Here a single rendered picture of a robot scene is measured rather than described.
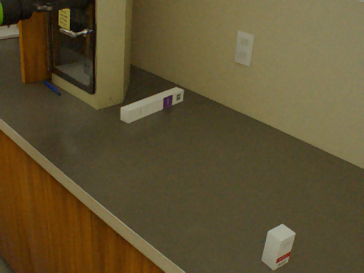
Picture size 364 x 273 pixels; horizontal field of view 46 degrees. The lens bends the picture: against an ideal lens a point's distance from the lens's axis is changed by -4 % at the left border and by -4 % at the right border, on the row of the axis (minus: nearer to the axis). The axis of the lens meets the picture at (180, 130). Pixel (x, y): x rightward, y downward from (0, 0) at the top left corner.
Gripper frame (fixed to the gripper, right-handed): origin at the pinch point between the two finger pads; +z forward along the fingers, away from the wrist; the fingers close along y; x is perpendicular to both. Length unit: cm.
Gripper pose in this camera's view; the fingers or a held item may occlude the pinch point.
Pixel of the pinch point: (76, 0)
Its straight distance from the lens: 142.4
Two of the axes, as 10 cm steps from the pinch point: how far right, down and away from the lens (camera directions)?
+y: -6.9, -3.7, 6.2
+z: 7.2, -2.7, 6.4
